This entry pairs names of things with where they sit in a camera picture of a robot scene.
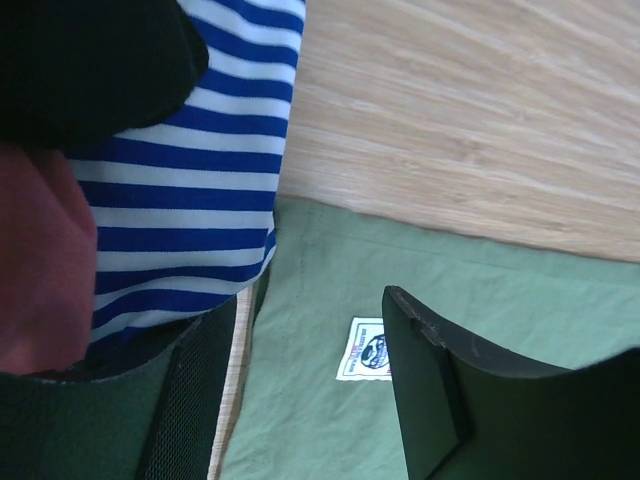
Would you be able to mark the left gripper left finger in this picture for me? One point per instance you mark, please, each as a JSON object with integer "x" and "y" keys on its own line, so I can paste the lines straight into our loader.
{"x": 147, "y": 409}

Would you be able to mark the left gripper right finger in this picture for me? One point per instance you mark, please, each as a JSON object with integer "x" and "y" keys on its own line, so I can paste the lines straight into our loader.
{"x": 471, "y": 409}

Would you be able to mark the olive green printed tank top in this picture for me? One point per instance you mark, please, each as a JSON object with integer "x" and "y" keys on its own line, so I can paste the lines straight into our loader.
{"x": 383, "y": 351}

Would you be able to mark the blue white striped tank top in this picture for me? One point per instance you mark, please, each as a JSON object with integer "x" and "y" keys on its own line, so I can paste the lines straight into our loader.
{"x": 184, "y": 209}

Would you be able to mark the dusty pink tank top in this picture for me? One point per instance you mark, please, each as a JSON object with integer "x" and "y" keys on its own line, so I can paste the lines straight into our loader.
{"x": 48, "y": 262}

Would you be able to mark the black tank top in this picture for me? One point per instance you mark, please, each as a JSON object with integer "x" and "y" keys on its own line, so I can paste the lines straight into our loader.
{"x": 78, "y": 72}

